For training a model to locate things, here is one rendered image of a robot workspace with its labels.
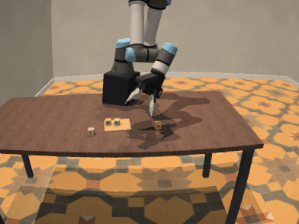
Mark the tan letter block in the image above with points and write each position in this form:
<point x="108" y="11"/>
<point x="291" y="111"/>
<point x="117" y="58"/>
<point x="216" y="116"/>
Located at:
<point x="107" y="121"/>
<point x="91" y="131"/>
<point x="158" y="125"/>
<point x="117" y="121"/>

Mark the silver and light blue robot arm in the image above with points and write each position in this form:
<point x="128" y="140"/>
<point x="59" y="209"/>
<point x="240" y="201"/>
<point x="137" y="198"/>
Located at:
<point x="141" y="46"/>

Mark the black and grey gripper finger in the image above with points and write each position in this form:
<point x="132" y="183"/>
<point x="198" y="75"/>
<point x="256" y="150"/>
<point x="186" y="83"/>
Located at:
<point x="135" y="94"/>
<point x="152" y="99"/>

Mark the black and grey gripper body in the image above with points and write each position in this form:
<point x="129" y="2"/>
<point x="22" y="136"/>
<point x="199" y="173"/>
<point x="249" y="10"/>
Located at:
<point x="148" y="87"/>

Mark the tan flat mat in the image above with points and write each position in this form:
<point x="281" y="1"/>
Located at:
<point x="124" y="125"/>

